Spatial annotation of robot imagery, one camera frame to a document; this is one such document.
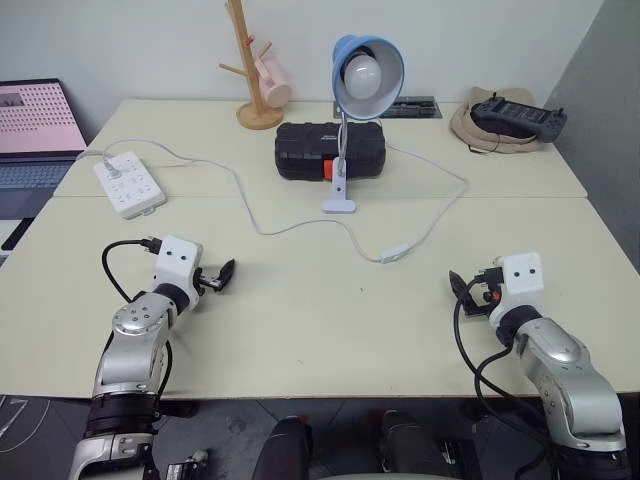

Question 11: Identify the dark rounded shape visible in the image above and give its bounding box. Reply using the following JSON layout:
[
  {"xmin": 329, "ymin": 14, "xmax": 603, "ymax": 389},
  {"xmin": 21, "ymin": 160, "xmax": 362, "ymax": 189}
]
[
  {"xmin": 248, "ymin": 416, "xmax": 315, "ymax": 480},
  {"xmin": 378, "ymin": 409, "xmax": 454, "ymax": 480}
]

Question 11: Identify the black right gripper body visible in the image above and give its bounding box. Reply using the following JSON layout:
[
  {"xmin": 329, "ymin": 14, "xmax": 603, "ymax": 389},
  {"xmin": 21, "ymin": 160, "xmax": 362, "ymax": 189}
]
[{"xmin": 462, "ymin": 267, "xmax": 504, "ymax": 320}]

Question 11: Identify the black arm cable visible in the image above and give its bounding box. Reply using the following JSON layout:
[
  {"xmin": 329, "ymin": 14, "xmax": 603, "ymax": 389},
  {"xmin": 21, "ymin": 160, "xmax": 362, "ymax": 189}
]
[
  {"xmin": 452, "ymin": 275, "xmax": 557, "ymax": 454},
  {"xmin": 101, "ymin": 238, "xmax": 162, "ymax": 304}
]

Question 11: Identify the white lamp cord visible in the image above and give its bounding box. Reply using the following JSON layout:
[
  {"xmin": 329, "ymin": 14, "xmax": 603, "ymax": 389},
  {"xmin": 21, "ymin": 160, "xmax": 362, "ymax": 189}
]
[{"xmin": 102, "ymin": 140, "xmax": 471, "ymax": 264}]

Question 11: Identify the beige cloth hat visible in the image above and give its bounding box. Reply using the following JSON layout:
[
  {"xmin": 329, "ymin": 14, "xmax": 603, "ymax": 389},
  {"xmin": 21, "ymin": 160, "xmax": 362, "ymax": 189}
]
[{"xmin": 449, "ymin": 86, "xmax": 544, "ymax": 154}]

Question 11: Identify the black table socket panel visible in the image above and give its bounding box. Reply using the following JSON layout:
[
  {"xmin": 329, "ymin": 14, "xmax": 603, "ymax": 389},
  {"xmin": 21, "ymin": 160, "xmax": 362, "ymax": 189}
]
[{"xmin": 331, "ymin": 95, "xmax": 444, "ymax": 121}]

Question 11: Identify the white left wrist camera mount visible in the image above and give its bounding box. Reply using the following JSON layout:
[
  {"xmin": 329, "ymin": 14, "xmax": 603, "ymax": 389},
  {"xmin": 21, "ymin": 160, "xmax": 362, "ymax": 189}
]
[{"xmin": 151, "ymin": 234, "xmax": 204, "ymax": 307}]

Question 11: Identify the blue and white desk lamp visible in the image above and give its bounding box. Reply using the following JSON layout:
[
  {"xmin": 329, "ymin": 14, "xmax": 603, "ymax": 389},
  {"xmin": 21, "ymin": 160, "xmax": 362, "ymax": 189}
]
[{"xmin": 319, "ymin": 33, "xmax": 406, "ymax": 216}]

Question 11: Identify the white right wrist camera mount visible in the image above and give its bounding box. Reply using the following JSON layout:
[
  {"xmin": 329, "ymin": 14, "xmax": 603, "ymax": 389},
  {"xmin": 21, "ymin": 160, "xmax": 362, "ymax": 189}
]
[{"xmin": 487, "ymin": 252, "xmax": 546, "ymax": 327}]

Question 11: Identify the thin white floor cable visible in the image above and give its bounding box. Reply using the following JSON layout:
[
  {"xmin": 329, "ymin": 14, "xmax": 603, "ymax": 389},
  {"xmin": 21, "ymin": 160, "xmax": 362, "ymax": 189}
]
[{"xmin": 0, "ymin": 394, "xmax": 54, "ymax": 454}]

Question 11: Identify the white inline cord switch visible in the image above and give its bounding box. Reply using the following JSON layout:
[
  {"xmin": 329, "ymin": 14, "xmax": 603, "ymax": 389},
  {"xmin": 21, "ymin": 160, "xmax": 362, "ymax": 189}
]
[{"xmin": 379, "ymin": 242, "xmax": 414, "ymax": 265}]

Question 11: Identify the white light bulb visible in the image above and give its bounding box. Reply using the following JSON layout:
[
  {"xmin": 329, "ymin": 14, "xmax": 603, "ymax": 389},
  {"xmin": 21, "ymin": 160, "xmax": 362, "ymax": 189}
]
[{"xmin": 340, "ymin": 53, "xmax": 384, "ymax": 100}]

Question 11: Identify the white power strip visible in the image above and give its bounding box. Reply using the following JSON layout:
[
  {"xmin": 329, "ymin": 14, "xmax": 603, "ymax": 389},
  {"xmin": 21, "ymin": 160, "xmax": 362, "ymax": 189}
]
[{"xmin": 92, "ymin": 151, "xmax": 168, "ymax": 222}]

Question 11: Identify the black remote controller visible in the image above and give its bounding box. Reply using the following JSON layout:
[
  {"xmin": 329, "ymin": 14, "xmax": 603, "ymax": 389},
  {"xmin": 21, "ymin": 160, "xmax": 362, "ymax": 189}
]
[{"xmin": 471, "ymin": 93, "xmax": 569, "ymax": 143}]

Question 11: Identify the grey laptop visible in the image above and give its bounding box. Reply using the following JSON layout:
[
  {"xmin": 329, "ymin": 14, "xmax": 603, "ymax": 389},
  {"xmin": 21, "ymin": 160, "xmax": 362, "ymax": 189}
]
[{"xmin": 0, "ymin": 77, "xmax": 92, "ymax": 222}]

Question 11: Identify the black plastic tool case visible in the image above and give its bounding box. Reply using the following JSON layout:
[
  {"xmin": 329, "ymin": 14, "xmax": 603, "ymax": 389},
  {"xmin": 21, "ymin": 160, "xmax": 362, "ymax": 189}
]
[{"xmin": 273, "ymin": 120, "xmax": 388, "ymax": 184}]

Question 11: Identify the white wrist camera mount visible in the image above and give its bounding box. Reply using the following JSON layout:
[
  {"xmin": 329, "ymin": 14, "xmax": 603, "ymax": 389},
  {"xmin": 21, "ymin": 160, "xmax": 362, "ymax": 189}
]
[
  {"xmin": 487, "ymin": 252, "xmax": 546, "ymax": 327},
  {"xmin": 151, "ymin": 234, "xmax": 204, "ymax": 307}
]

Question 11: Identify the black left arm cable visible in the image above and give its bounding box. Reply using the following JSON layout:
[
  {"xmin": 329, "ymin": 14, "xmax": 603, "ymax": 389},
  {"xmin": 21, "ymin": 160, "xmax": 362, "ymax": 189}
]
[{"xmin": 101, "ymin": 238, "xmax": 162, "ymax": 304}]

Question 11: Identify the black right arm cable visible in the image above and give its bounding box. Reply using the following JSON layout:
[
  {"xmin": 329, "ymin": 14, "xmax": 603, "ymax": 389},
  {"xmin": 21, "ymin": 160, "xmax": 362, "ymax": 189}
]
[{"xmin": 452, "ymin": 275, "xmax": 557, "ymax": 454}]

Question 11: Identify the pink mug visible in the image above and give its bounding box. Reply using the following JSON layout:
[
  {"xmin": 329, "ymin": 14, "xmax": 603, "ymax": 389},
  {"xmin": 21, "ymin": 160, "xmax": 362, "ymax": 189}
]
[{"xmin": 251, "ymin": 53, "xmax": 293, "ymax": 109}]

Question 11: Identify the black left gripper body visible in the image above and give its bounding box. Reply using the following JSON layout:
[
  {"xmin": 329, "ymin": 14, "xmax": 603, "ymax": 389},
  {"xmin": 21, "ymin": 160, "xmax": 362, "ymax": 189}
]
[{"xmin": 193, "ymin": 267, "xmax": 221, "ymax": 294}]

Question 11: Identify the wooden mug tree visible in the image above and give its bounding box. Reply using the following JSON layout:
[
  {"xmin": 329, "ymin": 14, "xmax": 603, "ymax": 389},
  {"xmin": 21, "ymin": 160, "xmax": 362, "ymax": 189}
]
[{"xmin": 218, "ymin": 0, "xmax": 284, "ymax": 131}]

